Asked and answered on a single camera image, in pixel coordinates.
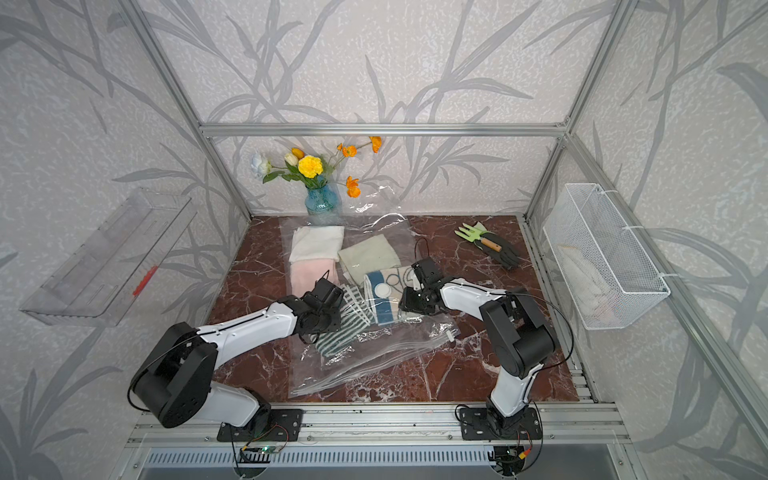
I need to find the green garden fork wooden handle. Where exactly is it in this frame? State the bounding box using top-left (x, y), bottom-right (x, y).
top-left (454, 224), bottom-right (502, 252)

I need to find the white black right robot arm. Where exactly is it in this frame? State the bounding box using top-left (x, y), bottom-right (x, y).
top-left (399, 278), bottom-right (559, 420)

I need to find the left circuit board with wires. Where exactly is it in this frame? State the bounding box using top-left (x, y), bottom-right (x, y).
top-left (236, 442), bottom-right (287, 465)

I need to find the white cloth in basket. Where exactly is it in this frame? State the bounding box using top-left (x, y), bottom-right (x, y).
top-left (557, 244), bottom-right (615, 326)

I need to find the aluminium frame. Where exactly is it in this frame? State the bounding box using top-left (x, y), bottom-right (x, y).
top-left (116, 0), bottom-right (768, 480)

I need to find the blue white striped towel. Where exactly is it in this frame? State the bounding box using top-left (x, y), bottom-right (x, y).
top-left (363, 266), bottom-right (420, 326)

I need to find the green white striped towel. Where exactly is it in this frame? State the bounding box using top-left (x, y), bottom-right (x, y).
top-left (314, 284), bottom-right (373, 358)

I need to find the circuit board with wires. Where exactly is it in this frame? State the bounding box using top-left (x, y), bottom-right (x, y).
top-left (488, 446), bottom-right (533, 479)
top-left (236, 442), bottom-right (287, 465)

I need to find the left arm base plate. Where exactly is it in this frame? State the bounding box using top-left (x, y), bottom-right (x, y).
top-left (216, 408), bottom-right (304, 443)

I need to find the clear plastic wall shelf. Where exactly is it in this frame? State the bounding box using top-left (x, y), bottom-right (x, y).
top-left (20, 188), bottom-right (197, 327)

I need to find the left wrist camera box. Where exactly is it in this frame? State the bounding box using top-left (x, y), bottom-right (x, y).
top-left (312, 277), bottom-right (344, 307)

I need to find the cream towel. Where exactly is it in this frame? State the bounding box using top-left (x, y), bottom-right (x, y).
top-left (339, 234), bottom-right (402, 285)

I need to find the pink fluffy towel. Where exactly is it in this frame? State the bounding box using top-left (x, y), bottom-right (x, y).
top-left (289, 259), bottom-right (339, 297)

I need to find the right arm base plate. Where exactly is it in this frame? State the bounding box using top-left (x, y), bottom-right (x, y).
top-left (454, 404), bottom-right (543, 441)

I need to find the right circuit board with wires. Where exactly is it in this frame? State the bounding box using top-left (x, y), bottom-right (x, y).
top-left (488, 446), bottom-right (533, 479)

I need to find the white vacuum bag valve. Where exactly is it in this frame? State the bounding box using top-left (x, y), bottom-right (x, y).
top-left (374, 283), bottom-right (391, 298)

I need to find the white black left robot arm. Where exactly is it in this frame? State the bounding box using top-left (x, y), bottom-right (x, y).
top-left (127, 278), bottom-right (344, 432)

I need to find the blue glass vase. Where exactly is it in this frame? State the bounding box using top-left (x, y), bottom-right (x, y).
top-left (304, 184), bottom-right (340, 216)

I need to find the clear plastic vacuum bag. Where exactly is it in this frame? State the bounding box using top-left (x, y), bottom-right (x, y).
top-left (280, 187), bottom-right (459, 397)

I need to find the white wire mesh basket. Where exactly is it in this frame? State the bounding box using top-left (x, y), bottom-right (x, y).
top-left (543, 183), bottom-right (671, 330)

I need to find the artificial flower bouquet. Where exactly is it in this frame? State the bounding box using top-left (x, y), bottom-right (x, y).
top-left (249, 136), bottom-right (384, 191)

